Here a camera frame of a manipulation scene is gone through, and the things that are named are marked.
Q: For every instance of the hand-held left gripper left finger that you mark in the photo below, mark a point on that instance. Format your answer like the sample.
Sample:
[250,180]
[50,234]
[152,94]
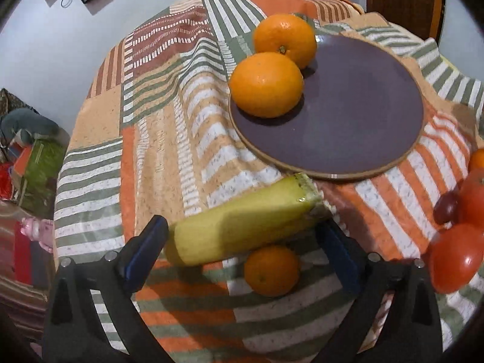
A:
[140,251]

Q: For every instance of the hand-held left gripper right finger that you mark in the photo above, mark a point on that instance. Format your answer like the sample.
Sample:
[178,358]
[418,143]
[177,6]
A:
[343,257]

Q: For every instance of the small orange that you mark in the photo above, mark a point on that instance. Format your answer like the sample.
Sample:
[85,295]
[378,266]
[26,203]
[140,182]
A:
[477,160]
[271,270]

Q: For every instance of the yellow banana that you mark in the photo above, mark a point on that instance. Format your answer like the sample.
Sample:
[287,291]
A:
[242,230]

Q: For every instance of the purple ceramic plate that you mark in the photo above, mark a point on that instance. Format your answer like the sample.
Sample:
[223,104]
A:
[332,109]

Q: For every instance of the large orange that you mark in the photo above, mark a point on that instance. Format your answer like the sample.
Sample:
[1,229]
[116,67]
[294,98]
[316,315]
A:
[267,84]
[286,37]

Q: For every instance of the pink plastic bottle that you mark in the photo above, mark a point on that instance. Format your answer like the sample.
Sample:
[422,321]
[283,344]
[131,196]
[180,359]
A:
[37,230]

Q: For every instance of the red tomato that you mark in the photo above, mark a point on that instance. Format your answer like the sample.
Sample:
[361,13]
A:
[452,259]
[472,200]

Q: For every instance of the dark red grape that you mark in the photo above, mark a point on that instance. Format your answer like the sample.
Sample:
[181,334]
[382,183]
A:
[445,208]

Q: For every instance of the striped patchwork tablecloth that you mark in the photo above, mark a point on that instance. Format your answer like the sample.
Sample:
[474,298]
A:
[162,128]

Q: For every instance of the pile of colourful clothes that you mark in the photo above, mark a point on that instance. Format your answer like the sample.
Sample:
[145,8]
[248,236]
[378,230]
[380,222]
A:
[30,158]

